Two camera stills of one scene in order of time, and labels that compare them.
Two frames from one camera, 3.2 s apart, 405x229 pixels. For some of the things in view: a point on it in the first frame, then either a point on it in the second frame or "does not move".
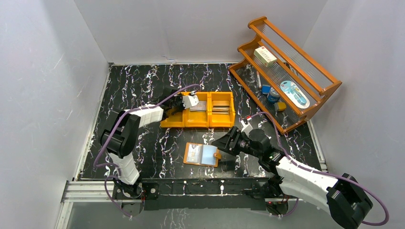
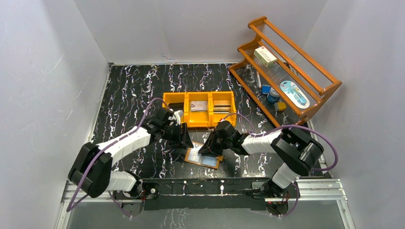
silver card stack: [201, 106] does not move
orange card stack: [220, 107] does not move
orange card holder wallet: [199, 154] does not move
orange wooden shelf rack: [287, 87] does not move
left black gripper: [176, 103] → [178, 135]
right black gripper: [232, 142] → [216, 141]
